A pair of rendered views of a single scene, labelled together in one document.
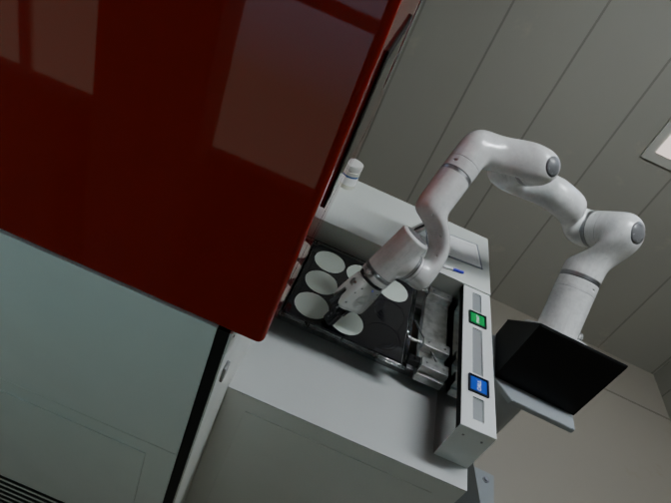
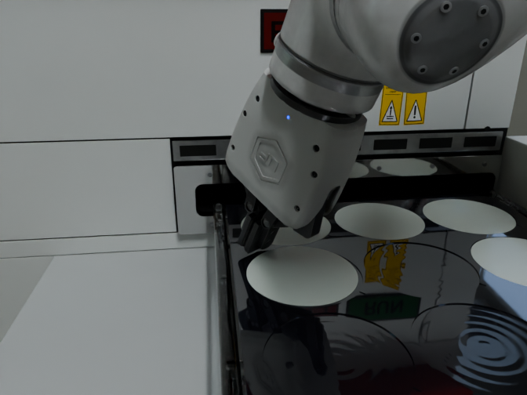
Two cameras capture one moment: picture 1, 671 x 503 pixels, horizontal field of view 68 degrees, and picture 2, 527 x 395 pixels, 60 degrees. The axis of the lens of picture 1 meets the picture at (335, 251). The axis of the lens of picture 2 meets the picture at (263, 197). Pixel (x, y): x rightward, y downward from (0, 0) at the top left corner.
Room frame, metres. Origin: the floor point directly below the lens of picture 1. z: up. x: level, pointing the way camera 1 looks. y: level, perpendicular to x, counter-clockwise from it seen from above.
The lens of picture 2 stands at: (0.96, -0.46, 1.12)
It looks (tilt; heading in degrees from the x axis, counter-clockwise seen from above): 22 degrees down; 84
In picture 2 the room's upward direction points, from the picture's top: straight up
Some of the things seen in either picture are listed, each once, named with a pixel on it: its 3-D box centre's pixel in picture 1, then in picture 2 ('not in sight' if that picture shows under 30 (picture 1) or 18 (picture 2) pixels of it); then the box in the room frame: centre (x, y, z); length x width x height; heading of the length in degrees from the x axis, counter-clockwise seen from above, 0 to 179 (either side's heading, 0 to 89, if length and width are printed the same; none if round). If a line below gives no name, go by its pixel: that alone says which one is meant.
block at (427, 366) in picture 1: (432, 368); not in sight; (1.00, -0.38, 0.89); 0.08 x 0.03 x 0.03; 91
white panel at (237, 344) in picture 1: (275, 273); (204, 99); (0.94, 0.11, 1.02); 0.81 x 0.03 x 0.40; 1
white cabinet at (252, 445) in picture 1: (335, 388); not in sight; (1.22, -0.21, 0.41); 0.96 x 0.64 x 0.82; 1
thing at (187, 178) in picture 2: not in sight; (341, 192); (1.12, 0.10, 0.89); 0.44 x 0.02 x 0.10; 1
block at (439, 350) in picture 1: (434, 348); not in sight; (1.08, -0.37, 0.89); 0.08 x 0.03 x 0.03; 91
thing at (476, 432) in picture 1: (465, 364); not in sight; (1.08, -0.47, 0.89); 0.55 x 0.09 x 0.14; 1
